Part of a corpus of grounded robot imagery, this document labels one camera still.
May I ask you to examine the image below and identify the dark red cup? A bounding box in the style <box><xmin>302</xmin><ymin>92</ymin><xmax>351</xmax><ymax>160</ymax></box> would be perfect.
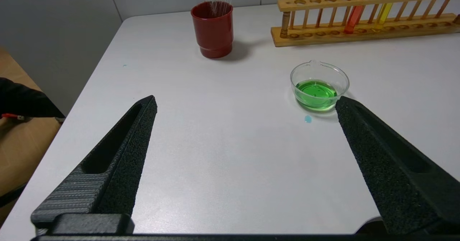
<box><xmin>190</xmin><ymin>1</ymin><xmax>234</xmax><ymax>59</ymax></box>

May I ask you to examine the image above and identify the clear glass dish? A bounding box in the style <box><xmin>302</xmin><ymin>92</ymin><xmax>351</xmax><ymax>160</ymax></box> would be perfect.
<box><xmin>290</xmin><ymin>60</ymin><xmax>350</xmax><ymax>113</ymax></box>

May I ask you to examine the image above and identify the red pigment test tube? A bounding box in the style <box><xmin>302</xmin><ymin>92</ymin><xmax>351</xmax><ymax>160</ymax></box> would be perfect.
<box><xmin>343</xmin><ymin>0</ymin><xmax>366</xmax><ymax>35</ymax></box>

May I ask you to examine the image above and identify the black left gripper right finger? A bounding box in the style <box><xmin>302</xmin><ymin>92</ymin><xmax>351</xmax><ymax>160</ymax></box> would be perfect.
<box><xmin>335</xmin><ymin>96</ymin><xmax>460</xmax><ymax>235</ymax></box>

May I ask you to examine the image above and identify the pale yellow pigment test tube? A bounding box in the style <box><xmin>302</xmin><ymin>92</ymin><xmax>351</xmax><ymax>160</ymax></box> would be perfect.
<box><xmin>372</xmin><ymin>0</ymin><xmax>395</xmax><ymax>33</ymax></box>

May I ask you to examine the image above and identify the person's dark clothed limb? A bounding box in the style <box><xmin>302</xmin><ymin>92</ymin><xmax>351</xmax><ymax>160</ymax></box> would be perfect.
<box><xmin>0</xmin><ymin>77</ymin><xmax>66</xmax><ymax>119</ymax></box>

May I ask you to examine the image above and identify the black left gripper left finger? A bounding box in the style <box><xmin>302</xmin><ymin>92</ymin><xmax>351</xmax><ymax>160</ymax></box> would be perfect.
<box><xmin>31</xmin><ymin>95</ymin><xmax>158</xmax><ymax>235</ymax></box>

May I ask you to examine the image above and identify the wooden test tube rack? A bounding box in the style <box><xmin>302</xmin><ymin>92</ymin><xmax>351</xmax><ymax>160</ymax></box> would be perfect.
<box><xmin>270</xmin><ymin>0</ymin><xmax>460</xmax><ymax>48</ymax></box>

